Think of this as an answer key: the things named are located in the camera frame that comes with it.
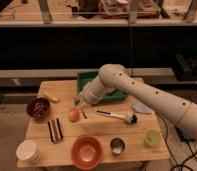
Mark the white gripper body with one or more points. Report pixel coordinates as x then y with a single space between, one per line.
80 96

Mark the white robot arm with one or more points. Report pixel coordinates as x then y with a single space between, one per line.
179 111

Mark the small metal cup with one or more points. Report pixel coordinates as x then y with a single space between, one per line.
117 146

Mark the white paper cup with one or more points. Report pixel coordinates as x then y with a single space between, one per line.
27 151

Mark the green plastic cup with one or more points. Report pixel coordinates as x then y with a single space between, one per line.
152 138

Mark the orange peach fruit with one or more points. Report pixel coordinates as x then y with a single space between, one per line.
74 115

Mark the yellow banana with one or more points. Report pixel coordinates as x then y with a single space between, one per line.
51 98

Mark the green plastic tray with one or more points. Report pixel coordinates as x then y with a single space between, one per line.
111 96

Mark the striped brown white sponge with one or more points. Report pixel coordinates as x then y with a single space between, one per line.
55 131

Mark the brown bowl with nuts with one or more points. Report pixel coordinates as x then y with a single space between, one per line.
38 108

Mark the orange plastic bowl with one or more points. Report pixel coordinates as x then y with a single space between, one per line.
86 152

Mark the white dish brush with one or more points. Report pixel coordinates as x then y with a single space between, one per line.
128 118

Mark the grey crumpled cloth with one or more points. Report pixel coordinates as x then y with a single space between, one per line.
141 108

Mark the black foot pedal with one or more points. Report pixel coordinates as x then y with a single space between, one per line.
183 136

